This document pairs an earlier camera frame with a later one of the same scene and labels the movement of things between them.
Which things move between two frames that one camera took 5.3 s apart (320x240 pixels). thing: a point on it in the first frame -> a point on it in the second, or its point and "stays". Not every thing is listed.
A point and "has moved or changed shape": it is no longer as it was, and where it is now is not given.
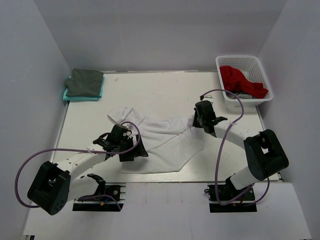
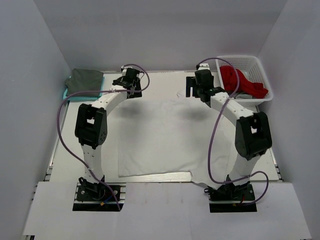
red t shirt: x=234 y=80 stays
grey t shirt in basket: x=238 y=95 stays
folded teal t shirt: x=83 y=98 stays
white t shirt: x=167 y=142 has moved or changed shape
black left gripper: x=139 y=151 -> x=138 y=94
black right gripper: x=196 y=123 -> x=191 y=82
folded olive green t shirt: x=84 y=83 stays
